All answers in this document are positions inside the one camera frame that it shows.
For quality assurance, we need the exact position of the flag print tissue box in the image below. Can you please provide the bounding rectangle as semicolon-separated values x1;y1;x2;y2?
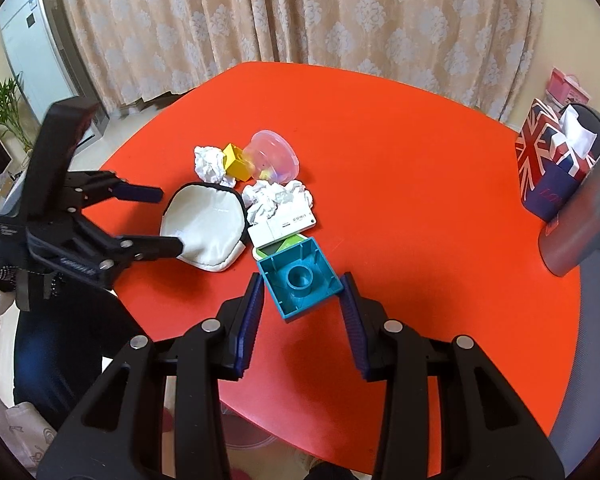
515;98;598;222

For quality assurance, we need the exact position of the pink box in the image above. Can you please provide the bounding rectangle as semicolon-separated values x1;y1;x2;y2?
547;66;592;106

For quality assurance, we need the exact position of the white standing air conditioner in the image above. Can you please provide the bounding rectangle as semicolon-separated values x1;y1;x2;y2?
0;0;111;153

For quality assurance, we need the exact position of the large white tissue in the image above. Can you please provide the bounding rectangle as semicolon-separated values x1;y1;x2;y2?
242;180;315;226

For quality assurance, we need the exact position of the person's leg in dark jeans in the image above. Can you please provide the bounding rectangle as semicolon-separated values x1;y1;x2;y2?
12;280;146;431

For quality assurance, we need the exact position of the teal plastic block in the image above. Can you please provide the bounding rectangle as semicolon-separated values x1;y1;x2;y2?
256;236;344;323

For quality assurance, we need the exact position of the beige patterned curtain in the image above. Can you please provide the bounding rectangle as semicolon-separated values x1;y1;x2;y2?
57;0;546;121

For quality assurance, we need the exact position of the yellow block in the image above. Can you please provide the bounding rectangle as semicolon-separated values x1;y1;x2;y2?
222;143;257;181

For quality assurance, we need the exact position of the white fabric pouch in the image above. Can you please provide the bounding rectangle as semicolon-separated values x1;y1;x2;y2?
160;181;248;273

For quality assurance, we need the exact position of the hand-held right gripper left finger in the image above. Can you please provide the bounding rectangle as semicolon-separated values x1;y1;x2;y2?
36;273;266;480

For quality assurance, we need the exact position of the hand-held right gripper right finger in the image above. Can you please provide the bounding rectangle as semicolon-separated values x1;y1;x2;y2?
339;272;566;480

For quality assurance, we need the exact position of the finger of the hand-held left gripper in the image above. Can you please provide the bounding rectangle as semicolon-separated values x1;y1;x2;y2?
77;212;184;291
65;170;164;212

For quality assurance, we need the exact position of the green potted plant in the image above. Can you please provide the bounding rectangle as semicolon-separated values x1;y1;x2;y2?
0;76;33;153

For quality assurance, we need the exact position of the small crumpled white tissue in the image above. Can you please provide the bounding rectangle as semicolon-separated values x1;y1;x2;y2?
194;145;236;184

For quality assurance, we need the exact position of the green and white packet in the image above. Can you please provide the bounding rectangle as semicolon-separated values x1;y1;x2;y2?
252;232;311;261

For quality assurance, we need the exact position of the patterned light cloth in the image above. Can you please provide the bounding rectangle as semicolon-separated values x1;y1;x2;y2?
0;375;56;471

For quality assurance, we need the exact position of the white cardboard box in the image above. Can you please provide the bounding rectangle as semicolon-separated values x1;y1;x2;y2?
247;204;317;248

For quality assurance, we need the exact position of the clear plastic container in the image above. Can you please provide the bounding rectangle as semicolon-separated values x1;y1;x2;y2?
242;130;301;184

